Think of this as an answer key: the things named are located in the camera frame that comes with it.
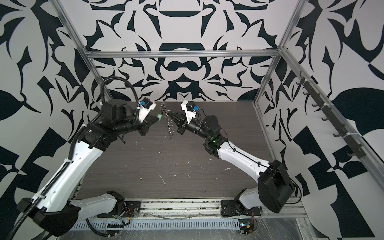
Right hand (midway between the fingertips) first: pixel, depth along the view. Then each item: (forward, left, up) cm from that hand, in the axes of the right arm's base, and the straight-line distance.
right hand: (169, 113), depth 63 cm
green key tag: (+1, +5, -3) cm, 6 cm away
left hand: (+2, +6, -2) cm, 7 cm away
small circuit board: (-36, -34, -40) cm, 64 cm away
